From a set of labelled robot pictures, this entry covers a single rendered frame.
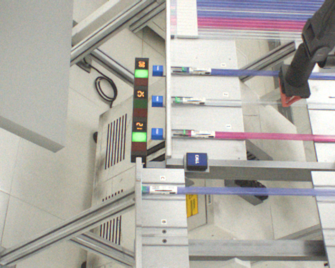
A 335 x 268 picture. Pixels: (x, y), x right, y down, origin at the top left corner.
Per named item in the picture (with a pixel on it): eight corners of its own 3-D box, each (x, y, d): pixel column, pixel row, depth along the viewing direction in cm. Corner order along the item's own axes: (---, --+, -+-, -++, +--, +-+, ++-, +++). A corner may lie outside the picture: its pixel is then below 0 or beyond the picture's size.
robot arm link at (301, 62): (296, 39, 140) (304, 56, 137) (321, 38, 141) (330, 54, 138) (287, 59, 145) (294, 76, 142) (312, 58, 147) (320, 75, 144)
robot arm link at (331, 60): (308, 18, 135) (319, 47, 131) (352, 17, 138) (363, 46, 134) (290, 48, 146) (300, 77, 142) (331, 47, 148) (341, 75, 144)
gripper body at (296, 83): (302, 70, 153) (311, 51, 147) (309, 100, 147) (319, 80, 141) (278, 68, 152) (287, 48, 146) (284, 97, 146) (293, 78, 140)
